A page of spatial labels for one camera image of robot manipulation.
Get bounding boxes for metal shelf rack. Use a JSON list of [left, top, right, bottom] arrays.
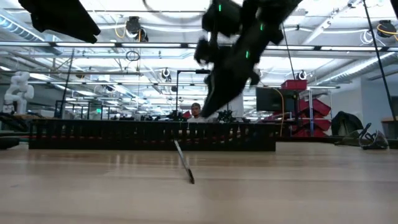
[[307, 88, 333, 138]]

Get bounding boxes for grey bin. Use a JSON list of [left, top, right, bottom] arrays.
[[381, 118, 398, 140]]

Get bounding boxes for black monitor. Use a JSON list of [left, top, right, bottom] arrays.
[[256, 87, 296, 113]]

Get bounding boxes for yellow hanging cable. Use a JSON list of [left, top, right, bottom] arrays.
[[272, 88, 285, 130]]

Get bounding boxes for black workstation frame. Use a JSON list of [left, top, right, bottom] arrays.
[[54, 100, 103, 122]]

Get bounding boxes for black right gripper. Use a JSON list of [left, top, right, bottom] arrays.
[[194, 24, 274, 118]]

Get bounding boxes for person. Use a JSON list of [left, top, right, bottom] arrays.
[[187, 102, 208, 124]]

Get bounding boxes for black slotted cable duct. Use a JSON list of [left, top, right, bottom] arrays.
[[28, 119, 277, 152]]

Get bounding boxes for small black background robot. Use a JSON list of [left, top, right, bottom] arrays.
[[217, 109, 237, 124]]

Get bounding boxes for red box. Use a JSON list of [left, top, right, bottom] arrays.
[[281, 79, 308, 91]]

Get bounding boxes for ceiling cable reel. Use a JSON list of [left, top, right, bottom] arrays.
[[126, 16, 149, 43], [377, 20, 398, 39]]

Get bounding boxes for red storage bin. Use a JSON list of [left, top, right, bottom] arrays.
[[292, 118, 332, 138], [298, 98, 332, 118]]

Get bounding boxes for black bag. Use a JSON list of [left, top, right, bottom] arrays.
[[331, 111, 364, 138]]

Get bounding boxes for black tape bundle wrap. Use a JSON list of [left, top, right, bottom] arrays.
[[0, 136, 21, 151]]

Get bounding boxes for black hanging cable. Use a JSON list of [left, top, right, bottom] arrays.
[[280, 23, 297, 81]]

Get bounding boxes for white pillar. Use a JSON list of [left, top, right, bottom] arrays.
[[223, 91, 244, 118]]

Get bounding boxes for clear safety glasses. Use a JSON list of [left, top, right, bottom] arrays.
[[334, 123, 389, 151]]

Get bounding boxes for thin black pole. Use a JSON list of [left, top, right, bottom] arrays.
[[362, 0, 398, 121]]

